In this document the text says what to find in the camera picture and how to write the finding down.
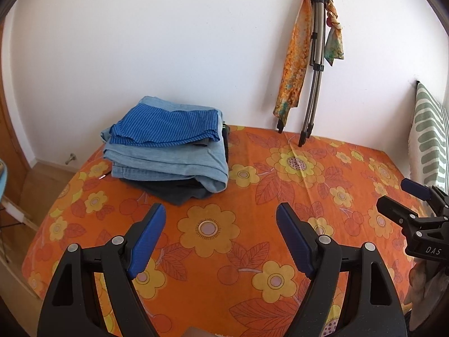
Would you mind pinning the wooden door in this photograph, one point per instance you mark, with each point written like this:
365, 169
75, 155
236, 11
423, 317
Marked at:
10, 130

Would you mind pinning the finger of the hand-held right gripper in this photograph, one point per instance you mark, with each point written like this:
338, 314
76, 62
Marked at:
415, 187
389, 207

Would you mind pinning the orange floral bedspread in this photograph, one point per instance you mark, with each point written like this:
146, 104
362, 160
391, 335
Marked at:
245, 182

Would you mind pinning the blue chair with wooden legs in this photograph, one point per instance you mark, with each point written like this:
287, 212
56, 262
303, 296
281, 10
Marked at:
2, 182

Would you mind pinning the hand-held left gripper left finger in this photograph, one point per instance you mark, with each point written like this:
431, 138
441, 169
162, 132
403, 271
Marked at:
147, 245

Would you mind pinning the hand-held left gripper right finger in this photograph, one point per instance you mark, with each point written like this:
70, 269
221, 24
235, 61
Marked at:
294, 242

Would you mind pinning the green striped pillow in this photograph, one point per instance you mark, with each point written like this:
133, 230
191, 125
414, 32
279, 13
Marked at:
429, 130

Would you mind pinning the person's right hand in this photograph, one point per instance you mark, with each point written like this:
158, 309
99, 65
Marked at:
421, 288

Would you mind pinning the green patterned scarf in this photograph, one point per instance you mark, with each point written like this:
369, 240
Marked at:
335, 45

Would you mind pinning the metal door stopper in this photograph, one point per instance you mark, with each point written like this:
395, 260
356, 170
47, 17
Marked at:
72, 158

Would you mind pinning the blue striped shorts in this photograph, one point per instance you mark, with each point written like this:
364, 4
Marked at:
165, 126

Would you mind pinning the orange patterned scarf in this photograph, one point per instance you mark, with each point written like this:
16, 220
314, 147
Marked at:
293, 70

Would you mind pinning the black pants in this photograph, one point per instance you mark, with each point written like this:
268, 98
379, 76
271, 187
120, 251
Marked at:
158, 183

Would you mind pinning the light blue jeans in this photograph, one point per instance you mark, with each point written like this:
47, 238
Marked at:
168, 161

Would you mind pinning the grey tripod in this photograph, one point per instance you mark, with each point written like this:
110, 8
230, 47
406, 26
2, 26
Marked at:
315, 77

